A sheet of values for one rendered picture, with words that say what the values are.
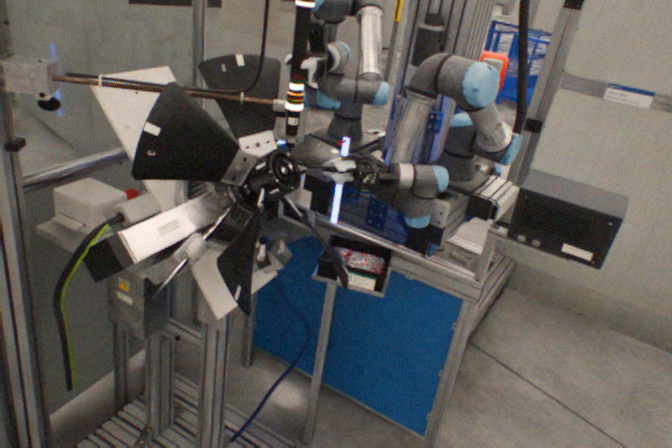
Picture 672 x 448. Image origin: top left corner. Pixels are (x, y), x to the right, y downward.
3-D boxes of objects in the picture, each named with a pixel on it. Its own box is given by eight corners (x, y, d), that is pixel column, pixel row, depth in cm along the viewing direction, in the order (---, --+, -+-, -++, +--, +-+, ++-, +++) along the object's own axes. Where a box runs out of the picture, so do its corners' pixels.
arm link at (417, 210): (404, 210, 167) (411, 179, 162) (433, 225, 161) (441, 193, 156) (389, 217, 162) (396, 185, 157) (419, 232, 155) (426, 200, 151)
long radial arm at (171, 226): (186, 203, 141) (213, 189, 134) (200, 228, 141) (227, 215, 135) (90, 247, 117) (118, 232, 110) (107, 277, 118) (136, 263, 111)
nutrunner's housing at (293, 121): (282, 148, 139) (301, -40, 120) (282, 143, 143) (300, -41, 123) (297, 150, 140) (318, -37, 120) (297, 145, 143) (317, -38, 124)
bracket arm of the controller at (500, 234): (486, 235, 159) (488, 226, 158) (488, 231, 162) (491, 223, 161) (567, 264, 150) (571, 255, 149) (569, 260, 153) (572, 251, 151)
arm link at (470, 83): (490, 131, 193) (450, 45, 148) (528, 145, 185) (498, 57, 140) (474, 159, 192) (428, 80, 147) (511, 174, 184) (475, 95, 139)
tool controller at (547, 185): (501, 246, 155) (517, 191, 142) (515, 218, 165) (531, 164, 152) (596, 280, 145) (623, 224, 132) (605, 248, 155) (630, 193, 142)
